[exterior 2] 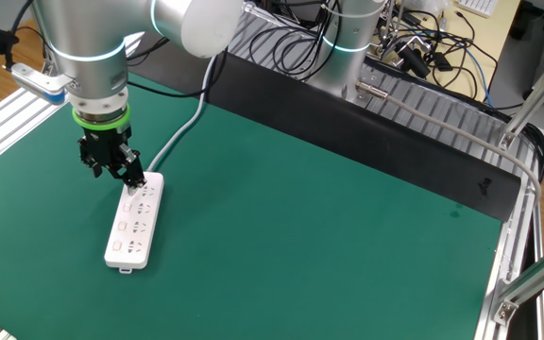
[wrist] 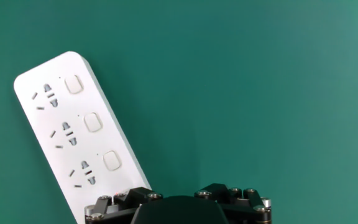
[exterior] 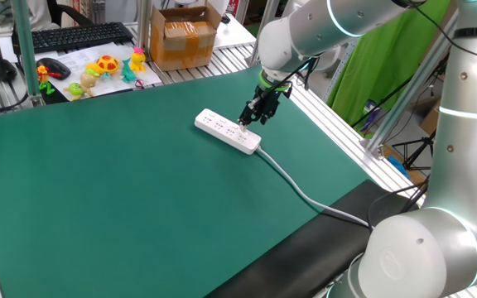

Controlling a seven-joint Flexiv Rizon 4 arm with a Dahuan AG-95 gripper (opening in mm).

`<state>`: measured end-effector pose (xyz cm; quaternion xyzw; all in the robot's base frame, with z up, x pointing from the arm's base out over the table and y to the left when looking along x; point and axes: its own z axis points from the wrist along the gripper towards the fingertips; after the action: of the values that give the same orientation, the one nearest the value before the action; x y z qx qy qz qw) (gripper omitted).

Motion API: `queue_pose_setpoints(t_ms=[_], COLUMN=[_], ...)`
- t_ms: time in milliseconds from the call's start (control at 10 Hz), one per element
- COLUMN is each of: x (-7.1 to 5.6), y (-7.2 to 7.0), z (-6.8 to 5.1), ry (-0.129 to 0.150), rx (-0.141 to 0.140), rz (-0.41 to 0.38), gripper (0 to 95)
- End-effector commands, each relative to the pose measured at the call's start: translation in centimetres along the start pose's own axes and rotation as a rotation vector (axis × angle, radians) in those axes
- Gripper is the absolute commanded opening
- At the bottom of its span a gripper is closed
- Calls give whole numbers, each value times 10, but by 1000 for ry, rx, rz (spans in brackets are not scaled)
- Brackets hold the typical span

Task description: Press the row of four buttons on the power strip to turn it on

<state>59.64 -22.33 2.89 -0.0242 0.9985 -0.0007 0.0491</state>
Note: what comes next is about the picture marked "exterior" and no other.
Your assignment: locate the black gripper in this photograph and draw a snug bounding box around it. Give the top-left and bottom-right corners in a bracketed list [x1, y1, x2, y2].
[237, 84, 294, 133]

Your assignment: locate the white four-outlet power strip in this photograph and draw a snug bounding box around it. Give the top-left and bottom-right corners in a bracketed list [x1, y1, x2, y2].
[194, 108, 263, 156]

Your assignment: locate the white side table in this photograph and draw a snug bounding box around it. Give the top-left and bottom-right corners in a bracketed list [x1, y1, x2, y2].
[212, 15, 257, 50]

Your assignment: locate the white slotted shelf upright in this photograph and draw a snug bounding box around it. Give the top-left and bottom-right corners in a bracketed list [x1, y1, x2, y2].
[322, 39, 358, 103]

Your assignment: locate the taped cardboard box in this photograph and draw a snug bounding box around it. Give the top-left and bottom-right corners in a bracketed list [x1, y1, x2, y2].
[150, 2, 223, 72]

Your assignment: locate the blue white package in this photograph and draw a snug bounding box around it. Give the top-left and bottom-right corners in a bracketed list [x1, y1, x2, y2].
[362, 99, 384, 134]

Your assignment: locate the bright green cloth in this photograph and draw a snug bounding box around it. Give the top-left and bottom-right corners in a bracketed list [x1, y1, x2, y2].
[325, 0, 453, 127]

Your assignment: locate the yellow chick toy pink hat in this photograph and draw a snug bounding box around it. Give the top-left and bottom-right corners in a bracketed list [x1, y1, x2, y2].
[129, 46, 147, 74]

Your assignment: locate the teal dolphin toy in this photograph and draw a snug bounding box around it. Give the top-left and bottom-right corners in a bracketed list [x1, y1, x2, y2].
[120, 57, 137, 84]

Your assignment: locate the blue plastic object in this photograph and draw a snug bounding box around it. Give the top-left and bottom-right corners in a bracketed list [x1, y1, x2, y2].
[387, 155, 412, 180]

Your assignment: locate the black table mat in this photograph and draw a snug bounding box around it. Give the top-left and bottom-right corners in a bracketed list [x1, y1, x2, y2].
[205, 178, 420, 298]

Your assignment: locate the green table mat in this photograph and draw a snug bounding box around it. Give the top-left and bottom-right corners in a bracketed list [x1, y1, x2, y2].
[0, 68, 373, 298]

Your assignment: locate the yellow orange turtle toy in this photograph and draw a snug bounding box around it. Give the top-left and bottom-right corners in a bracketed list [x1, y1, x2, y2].
[85, 55, 121, 76]

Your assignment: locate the black tripod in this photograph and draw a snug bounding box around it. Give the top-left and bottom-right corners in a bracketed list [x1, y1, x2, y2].
[391, 53, 451, 171]

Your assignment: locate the open cardboard box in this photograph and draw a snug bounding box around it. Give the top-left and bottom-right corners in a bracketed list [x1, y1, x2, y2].
[419, 101, 442, 136]

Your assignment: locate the beige caterpillar toy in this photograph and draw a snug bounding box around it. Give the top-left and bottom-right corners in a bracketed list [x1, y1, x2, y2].
[79, 68, 101, 99]

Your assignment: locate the green headed snail toy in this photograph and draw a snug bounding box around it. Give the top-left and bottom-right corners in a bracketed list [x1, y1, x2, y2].
[63, 82, 86, 102]

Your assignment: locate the white printed paper sheet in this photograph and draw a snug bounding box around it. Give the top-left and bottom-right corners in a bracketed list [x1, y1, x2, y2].
[35, 41, 163, 102]

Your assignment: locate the black keyboard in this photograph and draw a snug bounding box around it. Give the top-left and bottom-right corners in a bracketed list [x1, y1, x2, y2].
[11, 22, 134, 55]

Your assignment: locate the black computer mouse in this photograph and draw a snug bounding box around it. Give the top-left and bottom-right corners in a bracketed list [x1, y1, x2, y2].
[36, 57, 72, 81]

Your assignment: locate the red yellow green figure toy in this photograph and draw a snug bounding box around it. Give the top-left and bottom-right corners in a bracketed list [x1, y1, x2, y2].
[36, 65, 62, 95]

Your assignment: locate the black office chair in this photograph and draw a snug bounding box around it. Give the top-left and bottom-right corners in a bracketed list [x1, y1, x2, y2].
[46, 0, 94, 28]

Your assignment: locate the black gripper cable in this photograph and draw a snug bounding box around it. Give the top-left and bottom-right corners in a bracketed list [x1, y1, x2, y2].
[254, 55, 320, 100]

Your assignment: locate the grey power strip cable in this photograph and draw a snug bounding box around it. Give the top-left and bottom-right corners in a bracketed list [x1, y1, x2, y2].
[256, 147, 374, 231]

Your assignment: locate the aluminium frame post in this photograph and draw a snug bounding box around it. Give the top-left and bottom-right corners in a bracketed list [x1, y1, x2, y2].
[246, 0, 281, 67]
[11, 0, 45, 108]
[362, 12, 459, 161]
[136, 0, 153, 50]

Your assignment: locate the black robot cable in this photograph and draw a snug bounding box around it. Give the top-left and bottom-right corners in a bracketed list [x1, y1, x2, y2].
[366, 181, 430, 228]

